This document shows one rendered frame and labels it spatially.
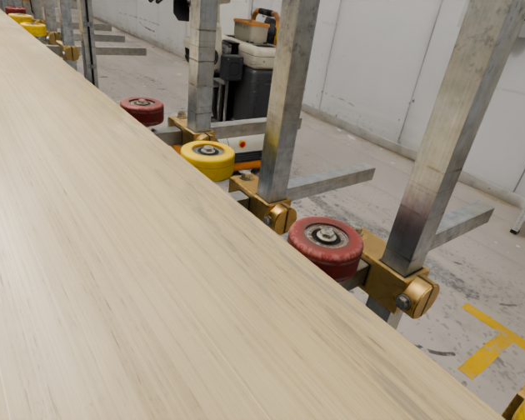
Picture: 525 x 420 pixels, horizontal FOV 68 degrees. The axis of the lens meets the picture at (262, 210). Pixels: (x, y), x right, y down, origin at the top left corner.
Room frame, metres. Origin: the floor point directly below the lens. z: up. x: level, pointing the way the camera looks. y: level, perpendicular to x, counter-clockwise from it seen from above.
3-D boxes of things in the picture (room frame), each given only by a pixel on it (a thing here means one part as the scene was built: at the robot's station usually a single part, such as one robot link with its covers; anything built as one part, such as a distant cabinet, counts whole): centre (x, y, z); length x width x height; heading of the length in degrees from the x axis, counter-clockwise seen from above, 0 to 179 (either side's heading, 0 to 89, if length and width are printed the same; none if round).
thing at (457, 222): (0.48, -0.22, 0.83); 0.43 x 0.03 x 0.04; 131
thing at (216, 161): (0.54, 0.09, 0.85); 0.08 x 0.08 x 0.11
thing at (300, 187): (0.67, -0.06, 0.80); 0.43 x 0.03 x 0.04; 131
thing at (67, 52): (1.54, 0.82, 0.82); 0.14 x 0.06 x 0.05; 41
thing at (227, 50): (2.49, 0.43, 0.68); 0.28 x 0.27 x 0.25; 36
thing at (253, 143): (2.64, 0.33, 0.16); 0.67 x 0.64 x 0.25; 126
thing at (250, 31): (2.71, 0.24, 0.87); 0.23 x 0.15 x 0.11; 36
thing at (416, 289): (0.41, -0.16, 0.83); 0.14 x 0.06 x 0.05; 41
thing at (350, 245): (0.35, -0.07, 0.85); 0.08 x 0.08 x 0.11
